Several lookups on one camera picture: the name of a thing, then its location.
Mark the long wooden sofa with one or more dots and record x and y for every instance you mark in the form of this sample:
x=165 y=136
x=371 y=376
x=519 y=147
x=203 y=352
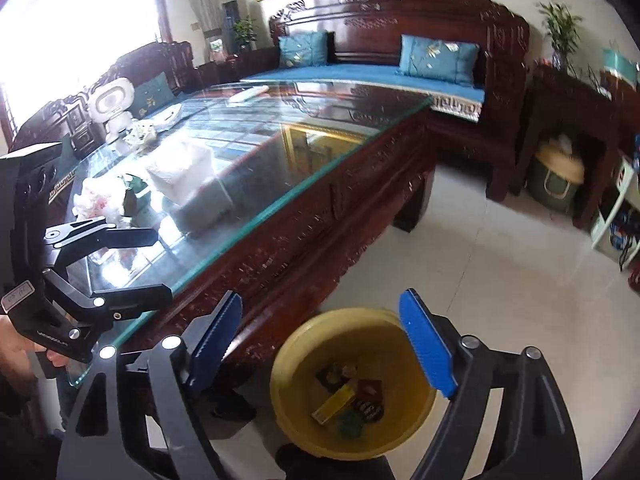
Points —
x=478 y=123

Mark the blue sofa cushion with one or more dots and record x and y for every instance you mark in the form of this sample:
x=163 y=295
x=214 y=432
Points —
x=303 y=49
x=436 y=59

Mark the white red plastic bag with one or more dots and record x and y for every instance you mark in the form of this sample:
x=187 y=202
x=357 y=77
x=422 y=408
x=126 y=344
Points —
x=101 y=197

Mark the white toy robot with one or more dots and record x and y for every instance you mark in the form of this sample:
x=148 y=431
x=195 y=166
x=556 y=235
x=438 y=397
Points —
x=109 y=106

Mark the potted bamboo plant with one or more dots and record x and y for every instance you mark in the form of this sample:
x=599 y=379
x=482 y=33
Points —
x=561 y=27

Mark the wooden side cabinet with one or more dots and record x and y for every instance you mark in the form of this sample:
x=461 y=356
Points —
x=556 y=103

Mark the right blue sofa cushion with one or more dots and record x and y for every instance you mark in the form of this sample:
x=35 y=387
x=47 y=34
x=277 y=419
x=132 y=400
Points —
x=436 y=59

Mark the person left hand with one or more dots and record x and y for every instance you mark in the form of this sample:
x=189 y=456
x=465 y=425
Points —
x=14 y=349

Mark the green snack wrapper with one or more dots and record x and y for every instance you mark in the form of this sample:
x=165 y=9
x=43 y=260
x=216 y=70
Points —
x=137 y=195

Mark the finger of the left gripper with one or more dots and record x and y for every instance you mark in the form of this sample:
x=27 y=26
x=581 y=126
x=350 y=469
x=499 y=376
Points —
x=110 y=237
x=130 y=302

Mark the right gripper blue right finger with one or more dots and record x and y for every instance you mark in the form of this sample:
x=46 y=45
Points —
x=432 y=352

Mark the white small shelf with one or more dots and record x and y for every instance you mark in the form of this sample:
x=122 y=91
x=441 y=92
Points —
x=615 y=227

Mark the corner potted plant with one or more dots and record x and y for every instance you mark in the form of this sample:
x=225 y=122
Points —
x=244 y=33

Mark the left blue sofa cushion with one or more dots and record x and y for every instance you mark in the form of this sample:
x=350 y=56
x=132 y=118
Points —
x=303 y=49

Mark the green paper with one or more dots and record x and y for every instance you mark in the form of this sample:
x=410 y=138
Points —
x=351 y=426

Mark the wooden armchair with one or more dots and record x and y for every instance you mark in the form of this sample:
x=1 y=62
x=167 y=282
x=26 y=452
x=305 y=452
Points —
x=137 y=81

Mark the teal pot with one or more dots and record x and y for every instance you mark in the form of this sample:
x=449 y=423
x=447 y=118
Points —
x=620 y=67

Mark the black foam piece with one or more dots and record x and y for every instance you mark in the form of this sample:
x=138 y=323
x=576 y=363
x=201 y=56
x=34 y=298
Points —
x=369 y=400

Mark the yellow plastic trash basin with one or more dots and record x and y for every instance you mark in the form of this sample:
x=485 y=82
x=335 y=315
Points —
x=373 y=340

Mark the wooden coffee table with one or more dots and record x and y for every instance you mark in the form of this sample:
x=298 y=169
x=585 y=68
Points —
x=317 y=172

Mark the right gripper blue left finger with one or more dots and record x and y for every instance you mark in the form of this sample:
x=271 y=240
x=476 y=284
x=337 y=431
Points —
x=208 y=338

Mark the white foam block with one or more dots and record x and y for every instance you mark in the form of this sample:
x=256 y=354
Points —
x=189 y=177

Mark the blue white plastic bag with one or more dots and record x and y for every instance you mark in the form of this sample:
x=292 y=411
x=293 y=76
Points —
x=167 y=118

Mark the yellow milk carton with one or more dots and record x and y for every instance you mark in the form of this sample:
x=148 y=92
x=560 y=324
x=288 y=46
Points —
x=337 y=402

